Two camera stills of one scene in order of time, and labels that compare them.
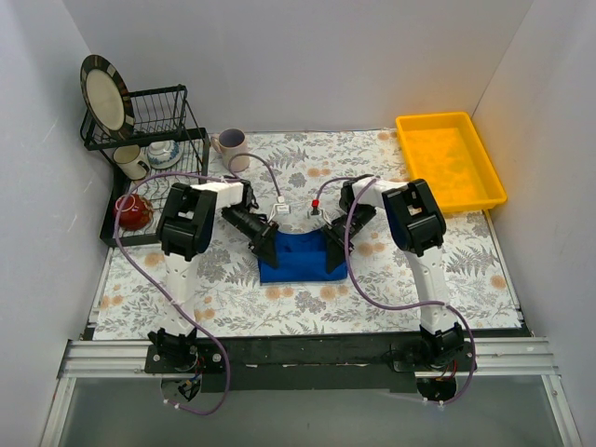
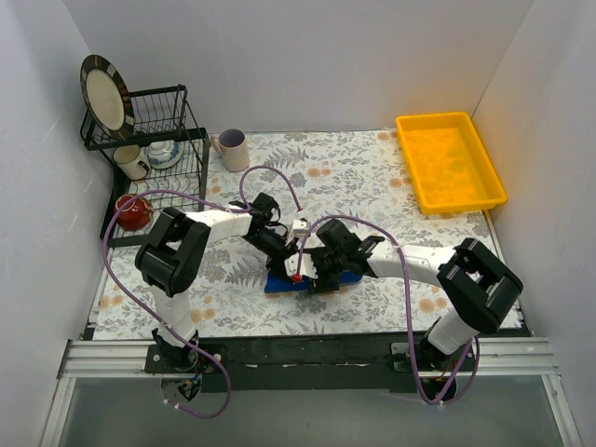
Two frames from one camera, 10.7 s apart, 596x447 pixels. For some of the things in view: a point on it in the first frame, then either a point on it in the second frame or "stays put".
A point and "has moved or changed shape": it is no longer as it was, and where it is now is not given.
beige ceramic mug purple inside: (231, 142) stays put
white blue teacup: (164, 154) stays put
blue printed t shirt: (301, 257) has moved or changed shape
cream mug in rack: (131, 162) stays put
